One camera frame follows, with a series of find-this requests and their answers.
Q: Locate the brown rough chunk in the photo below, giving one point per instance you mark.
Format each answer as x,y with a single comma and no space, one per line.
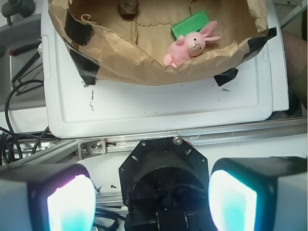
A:
128,7

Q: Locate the brown paper bag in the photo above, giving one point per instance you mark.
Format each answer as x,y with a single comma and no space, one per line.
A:
103,44

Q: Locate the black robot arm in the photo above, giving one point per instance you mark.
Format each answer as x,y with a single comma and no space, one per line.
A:
166,186

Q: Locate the aluminium frame rail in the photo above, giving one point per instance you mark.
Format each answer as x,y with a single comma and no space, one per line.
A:
282,137

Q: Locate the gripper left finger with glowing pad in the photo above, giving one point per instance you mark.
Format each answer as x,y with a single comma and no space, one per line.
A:
46,197

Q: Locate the pink plush bunny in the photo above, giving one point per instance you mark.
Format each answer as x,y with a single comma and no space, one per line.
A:
189,46

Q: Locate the red handled tool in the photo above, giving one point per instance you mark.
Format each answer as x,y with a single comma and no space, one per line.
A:
23,49

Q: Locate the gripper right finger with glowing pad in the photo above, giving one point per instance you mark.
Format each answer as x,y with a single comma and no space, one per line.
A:
259,194

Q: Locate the green rectangular block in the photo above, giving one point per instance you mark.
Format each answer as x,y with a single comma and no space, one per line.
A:
194,23

